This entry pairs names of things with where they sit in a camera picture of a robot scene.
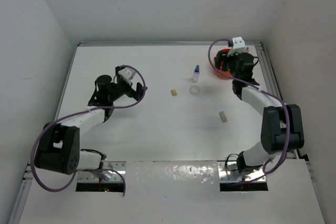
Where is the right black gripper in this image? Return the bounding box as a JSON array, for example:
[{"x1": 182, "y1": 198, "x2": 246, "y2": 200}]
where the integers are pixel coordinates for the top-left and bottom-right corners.
[{"x1": 216, "y1": 49, "x2": 240, "y2": 80}]

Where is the blue cap spray bottle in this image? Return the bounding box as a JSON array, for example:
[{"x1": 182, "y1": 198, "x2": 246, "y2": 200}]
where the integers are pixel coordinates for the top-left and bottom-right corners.
[{"x1": 192, "y1": 65, "x2": 200, "y2": 83}]

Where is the tan eraser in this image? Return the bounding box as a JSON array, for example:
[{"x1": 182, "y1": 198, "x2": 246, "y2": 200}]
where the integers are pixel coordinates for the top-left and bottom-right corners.
[{"x1": 171, "y1": 89, "x2": 177, "y2": 96}]

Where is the clear tape roll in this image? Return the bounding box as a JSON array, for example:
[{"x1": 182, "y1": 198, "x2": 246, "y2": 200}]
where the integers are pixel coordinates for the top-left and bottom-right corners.
[{"x1": 189, "y1": 85, "x2": 200, "y2": 95}]

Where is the beige staple box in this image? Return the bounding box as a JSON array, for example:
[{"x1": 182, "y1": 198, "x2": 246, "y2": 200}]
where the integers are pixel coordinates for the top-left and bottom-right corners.
[{"x1": 219, "y1": 111, "x2": 227, "y2": 123}]

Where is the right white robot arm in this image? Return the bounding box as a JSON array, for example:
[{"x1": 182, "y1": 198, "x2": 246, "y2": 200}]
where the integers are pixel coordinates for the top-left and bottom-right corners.
[{"x1": 214, "y1": 49, "x2": 304, "y2": 174}]

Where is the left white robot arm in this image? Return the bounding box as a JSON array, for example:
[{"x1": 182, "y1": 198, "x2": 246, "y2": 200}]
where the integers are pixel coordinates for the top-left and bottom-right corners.
[{"x1": 32, "y1": 65, "x2": 147, "y2": 175}]

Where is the orange round pen holder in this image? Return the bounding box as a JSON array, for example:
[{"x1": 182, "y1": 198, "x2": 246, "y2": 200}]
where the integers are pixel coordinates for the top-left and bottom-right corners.
[{"x1": 214, "y1": 48, "x2": 232, "y2": 80}]

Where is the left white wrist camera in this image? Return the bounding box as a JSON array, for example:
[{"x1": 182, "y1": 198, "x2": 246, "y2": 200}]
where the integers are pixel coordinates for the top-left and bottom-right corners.
[{"x1": 118, "y1": 67, "x2": 136, "y2": 81}]

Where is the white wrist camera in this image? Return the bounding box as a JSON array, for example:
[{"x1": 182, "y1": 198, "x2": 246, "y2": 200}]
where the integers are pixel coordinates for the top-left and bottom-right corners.
[
  {"x1": 228, "y1": 37, "x2": 249, "y2": 56},
  {"x1": 118, "y1": 67, "x2": 136, "y2": 81}
]

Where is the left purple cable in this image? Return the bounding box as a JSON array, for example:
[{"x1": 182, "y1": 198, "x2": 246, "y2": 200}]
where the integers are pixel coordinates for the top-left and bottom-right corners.
[{"x1": 30, "y1": 64, "x2": 148, "y2": 197}]

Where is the purple cable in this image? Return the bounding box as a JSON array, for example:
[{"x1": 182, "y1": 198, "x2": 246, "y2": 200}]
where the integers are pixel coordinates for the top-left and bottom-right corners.
[
  {"x1": 208, "y1": 38, "x2": 291, "y2": 184},
  {"x1": 30, "y1": 64, "x2": 148, "y2": 197}
]

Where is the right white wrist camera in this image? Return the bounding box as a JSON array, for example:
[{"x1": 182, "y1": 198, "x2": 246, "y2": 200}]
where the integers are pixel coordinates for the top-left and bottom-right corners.
[{"x1": 228, "y1": 37, "x2": 249, "y2": 56}]

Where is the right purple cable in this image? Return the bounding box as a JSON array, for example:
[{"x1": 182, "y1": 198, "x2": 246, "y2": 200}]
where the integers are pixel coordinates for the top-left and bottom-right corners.
[{"x1": 208, "y1": 38, "x2": 291, "y2": 184}]

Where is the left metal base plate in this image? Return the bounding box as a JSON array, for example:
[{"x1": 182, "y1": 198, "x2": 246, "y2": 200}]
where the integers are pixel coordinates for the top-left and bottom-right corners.
[{"x1": 77, "y1": 161, "x2": 126, "y2": 184}]

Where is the metal base plate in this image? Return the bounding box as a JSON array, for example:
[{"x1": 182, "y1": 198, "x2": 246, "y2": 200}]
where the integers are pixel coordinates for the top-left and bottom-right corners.
[
  {"x1": 217, "y1": 160, "x2": 266, "y2": 184},
  {"x1": 77, "y1": 161, "x2": 126, "y2": 184}
]

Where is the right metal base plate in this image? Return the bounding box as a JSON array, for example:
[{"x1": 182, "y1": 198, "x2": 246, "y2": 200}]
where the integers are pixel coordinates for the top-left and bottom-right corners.
[{"x1": 217, "y1": 160, "x2": 266, "y2": 184}]

